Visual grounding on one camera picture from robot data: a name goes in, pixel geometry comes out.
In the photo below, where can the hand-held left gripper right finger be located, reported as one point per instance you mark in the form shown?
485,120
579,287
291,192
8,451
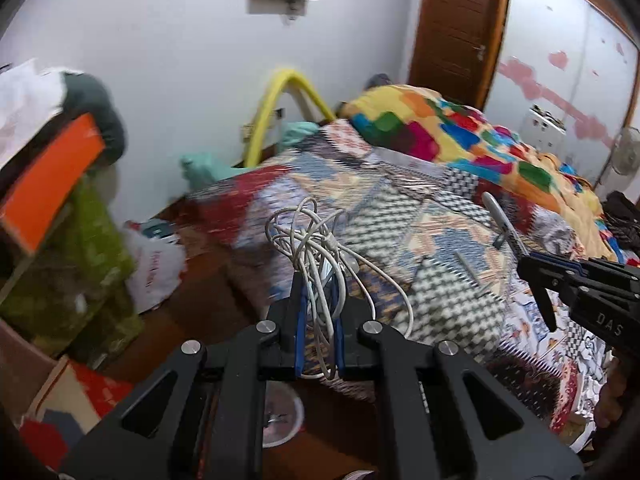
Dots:
340,337

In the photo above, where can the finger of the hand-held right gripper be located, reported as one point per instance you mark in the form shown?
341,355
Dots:
546,305
550,265

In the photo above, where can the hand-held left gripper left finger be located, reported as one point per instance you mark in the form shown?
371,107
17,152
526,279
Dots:
300,332

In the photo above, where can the white plastic stick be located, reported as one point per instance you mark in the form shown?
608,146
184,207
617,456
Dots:
501,217

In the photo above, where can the person's right hand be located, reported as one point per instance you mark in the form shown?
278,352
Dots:
607,400

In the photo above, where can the grey thin stick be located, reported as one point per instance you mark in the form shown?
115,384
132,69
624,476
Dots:
468,266

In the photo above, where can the dark clothes pile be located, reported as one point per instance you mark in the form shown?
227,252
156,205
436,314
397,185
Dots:
620,217

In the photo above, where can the round clear plastic lid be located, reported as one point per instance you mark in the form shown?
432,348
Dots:
282,416

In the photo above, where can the patterned patchwork bedsheet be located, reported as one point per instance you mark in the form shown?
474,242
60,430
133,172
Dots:
400,240

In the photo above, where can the white standing fan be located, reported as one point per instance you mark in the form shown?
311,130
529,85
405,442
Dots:
627,156

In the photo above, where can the white small shelf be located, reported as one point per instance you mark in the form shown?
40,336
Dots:
545,121

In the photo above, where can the colourful patchwork blanket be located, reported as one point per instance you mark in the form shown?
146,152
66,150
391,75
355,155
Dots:
475,135

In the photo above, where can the white plastic bag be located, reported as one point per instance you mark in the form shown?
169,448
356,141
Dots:
156,266

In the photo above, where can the teal cloth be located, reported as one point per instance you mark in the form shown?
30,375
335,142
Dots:
212,169

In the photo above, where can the white wardrobe with pink stickers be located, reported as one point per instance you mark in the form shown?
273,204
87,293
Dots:
565,60

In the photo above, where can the yellow curved tube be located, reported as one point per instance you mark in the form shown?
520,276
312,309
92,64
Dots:
280,110

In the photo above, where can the red printed box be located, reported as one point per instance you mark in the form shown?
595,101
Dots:
75,400

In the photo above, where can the grey cloth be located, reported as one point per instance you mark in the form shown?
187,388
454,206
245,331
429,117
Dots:
378,80

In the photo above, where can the brown wooden door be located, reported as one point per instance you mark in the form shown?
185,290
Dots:
456,30

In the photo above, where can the brown cardboard box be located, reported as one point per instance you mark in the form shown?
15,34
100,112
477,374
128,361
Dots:
22,360

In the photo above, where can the orange box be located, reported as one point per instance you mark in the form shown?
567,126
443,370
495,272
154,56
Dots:
50,180

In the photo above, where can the dark grey cushion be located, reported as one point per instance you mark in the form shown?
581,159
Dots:
97,107

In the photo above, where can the white crumpled paper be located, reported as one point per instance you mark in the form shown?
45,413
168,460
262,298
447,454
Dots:
25,97

